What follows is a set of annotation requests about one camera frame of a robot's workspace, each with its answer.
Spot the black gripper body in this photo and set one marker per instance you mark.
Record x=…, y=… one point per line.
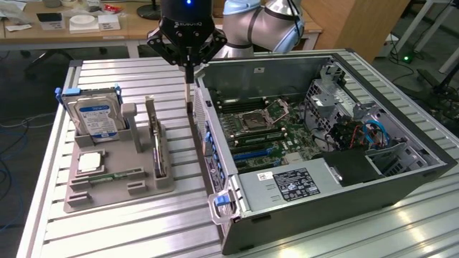
x=186, y=24

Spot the graphics card with black fan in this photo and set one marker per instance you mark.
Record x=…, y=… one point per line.
x=158, y=139

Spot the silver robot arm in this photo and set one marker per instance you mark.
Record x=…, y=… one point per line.
x=252, y=24

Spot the black round lamp base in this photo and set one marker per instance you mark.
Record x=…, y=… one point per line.
x=149, y=12

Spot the plain white box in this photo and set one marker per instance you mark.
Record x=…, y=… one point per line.
x=109, y=23

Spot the red package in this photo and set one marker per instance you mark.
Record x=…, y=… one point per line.
x=114, y=8

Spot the beige card retention lever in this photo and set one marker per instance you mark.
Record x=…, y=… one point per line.
x=189, y=94

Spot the white box with round recess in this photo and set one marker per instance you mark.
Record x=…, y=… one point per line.
x=85, y=25

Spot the open socket cover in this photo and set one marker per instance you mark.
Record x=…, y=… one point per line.
x=278, y=108

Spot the CPU socket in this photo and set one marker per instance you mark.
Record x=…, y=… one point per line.
x=254, y=121

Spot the white box with black top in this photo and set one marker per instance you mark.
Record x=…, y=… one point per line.
x=53, y=22

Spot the hard disk in blue caddy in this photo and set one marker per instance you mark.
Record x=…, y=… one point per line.
x=96, y=121

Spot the grey cup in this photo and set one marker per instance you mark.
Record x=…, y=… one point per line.
x=53, y=3

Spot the black chair base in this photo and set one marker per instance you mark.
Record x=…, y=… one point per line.
x=39, y=59

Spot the black RAM stick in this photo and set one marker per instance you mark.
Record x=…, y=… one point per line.
x=262, y=137

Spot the perforated metal disk bay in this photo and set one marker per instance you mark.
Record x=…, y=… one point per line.
x=324, y=107

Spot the wooden desk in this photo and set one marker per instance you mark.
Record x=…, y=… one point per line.
x=22, y=36

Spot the white paper label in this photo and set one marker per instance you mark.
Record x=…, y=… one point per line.
x=18, y=27

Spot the grey printed parts rack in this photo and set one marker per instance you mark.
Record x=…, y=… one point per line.
x=118, y=150

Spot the green motherboard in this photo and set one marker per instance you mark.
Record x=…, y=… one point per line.
x=294, y=139

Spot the wooden cabinet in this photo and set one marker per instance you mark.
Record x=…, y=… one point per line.
x=366, y=27

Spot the clear plastic bag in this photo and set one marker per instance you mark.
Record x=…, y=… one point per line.
x=11, y=10

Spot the silver CPU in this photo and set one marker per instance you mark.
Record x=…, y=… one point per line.
x=90, y=162

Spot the green RAM stick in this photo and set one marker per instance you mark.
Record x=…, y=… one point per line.
x=112, y=177

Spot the power strip with green light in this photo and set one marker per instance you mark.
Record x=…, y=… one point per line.
x=406, y=58

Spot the blue case latch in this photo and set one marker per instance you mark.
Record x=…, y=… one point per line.
x=221, y=201

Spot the grey power supply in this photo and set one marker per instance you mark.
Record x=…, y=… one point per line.
x=288, y=193

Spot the black floor stand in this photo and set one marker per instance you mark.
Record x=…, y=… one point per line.
x=426, y=76

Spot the grey slanted disk bay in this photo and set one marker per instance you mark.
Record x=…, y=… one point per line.
x=394, y=158

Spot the open black PC case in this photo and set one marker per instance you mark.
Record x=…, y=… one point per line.
x=324, y=215

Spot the white desk frame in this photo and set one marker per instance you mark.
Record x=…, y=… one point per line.
x=450, y=57

